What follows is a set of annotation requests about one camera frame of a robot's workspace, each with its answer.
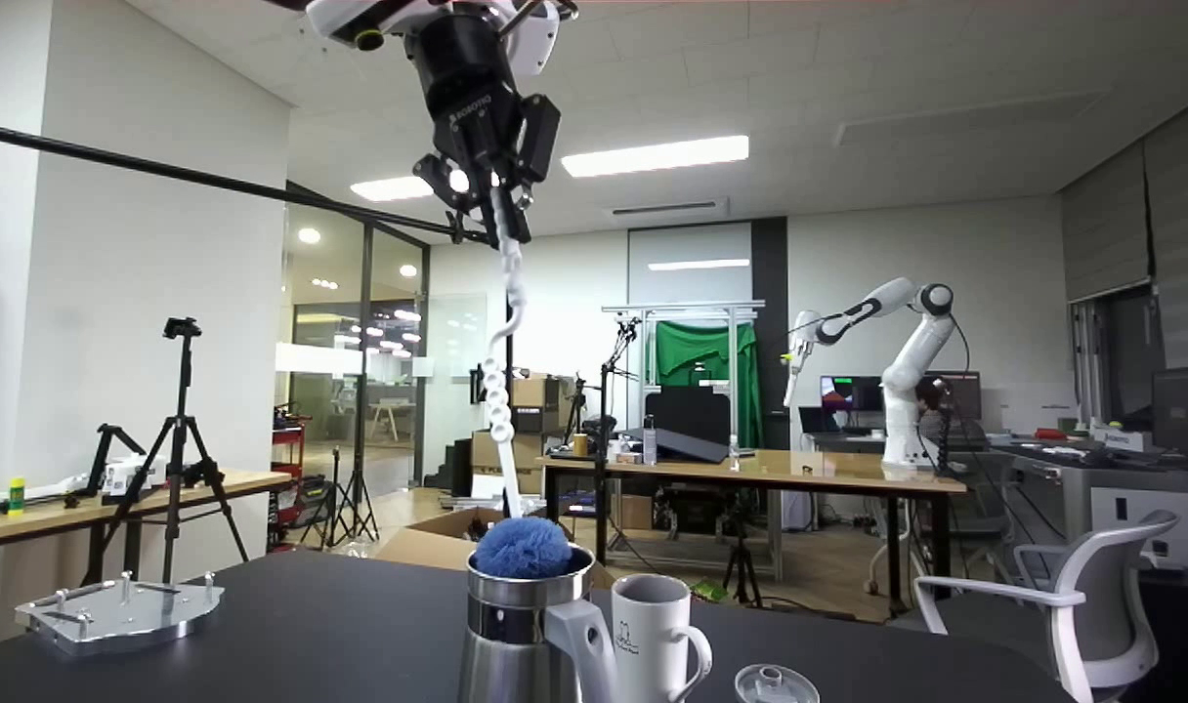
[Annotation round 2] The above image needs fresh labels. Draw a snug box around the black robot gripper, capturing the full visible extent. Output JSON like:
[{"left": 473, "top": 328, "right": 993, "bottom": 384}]
[{"left": 401, "top": 7, "right": 564, "bottom": 252}]

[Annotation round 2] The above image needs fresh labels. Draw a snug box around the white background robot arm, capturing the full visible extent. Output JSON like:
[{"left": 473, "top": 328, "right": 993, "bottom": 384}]
[{"left": 783, "top": 276, "right": 956, "bottom": 482}]

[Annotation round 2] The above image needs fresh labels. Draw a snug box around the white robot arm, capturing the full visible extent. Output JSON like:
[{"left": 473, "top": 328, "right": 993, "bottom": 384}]
[{"left": 275, "top": 0, "right": 580, "bottom": 248}]

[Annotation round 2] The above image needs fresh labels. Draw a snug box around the stainless steel flask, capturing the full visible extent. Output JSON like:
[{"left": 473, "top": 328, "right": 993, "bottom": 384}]
[{"left": 458, "top": 546, "right": 613, "bottom": 703}]

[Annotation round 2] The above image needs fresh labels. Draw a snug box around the clear flask lid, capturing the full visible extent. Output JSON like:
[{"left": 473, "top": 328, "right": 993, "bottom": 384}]
[{"left": 735, "top": 664, "right": 822, "bottom": 703}]

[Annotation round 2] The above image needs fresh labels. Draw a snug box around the green cloth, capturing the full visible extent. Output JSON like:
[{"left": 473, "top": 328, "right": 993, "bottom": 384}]
[{"left": 658, "top": 321, "right": 761, "bottom": 444}]

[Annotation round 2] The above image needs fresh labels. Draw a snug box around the wooden long desk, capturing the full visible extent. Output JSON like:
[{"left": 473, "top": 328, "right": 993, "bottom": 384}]
[{"left": 543, "top": 451, "right": 965, "bottom": 612}]

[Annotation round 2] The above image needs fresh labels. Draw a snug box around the white ceramic mug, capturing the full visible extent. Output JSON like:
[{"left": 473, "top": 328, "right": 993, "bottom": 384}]
[{"left": 608, "top": 573, "right": 714, "bottom": 703}]

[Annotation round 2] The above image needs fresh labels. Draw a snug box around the black boom pole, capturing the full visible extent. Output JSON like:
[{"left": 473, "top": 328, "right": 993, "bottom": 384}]
[{"left": 0, "top": 127, "right": 488, "bottom": 244}]

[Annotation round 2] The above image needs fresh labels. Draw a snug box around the wooden side bench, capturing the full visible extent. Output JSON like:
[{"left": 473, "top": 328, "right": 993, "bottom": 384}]
[{"left": 0, "top": 466, "right": 302, "bottom": 554}]

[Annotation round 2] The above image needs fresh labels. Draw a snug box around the black computer monitor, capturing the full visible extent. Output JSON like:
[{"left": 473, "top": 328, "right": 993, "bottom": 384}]
[{"left": 1154, "top": 366, "right": 1188, "bottom": 456}]

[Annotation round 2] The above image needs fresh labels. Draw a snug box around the white office chair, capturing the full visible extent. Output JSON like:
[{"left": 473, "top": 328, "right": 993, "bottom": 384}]
[{"left": 914, "top": 512, "right": 1175, "bottom": 703}]

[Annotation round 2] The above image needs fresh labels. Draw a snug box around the black camera tripod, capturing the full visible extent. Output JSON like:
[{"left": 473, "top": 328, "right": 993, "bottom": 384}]
[{"left": 81, "top": 318, "right": 245, "bottom": 582}]

